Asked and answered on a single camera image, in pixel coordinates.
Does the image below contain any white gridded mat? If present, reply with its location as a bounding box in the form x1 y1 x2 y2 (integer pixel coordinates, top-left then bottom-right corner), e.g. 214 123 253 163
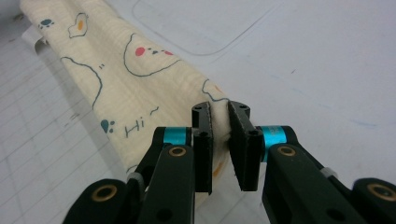
0 0 396 224

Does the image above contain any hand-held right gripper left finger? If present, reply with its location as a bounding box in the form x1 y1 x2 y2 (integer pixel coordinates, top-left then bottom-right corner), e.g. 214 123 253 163
152 101 215 194

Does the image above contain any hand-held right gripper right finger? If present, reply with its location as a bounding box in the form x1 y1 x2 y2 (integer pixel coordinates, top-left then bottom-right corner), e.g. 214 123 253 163
227 100 302 192

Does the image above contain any cream printed cloth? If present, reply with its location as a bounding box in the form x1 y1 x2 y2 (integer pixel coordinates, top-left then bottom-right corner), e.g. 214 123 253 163
19 0 233 200

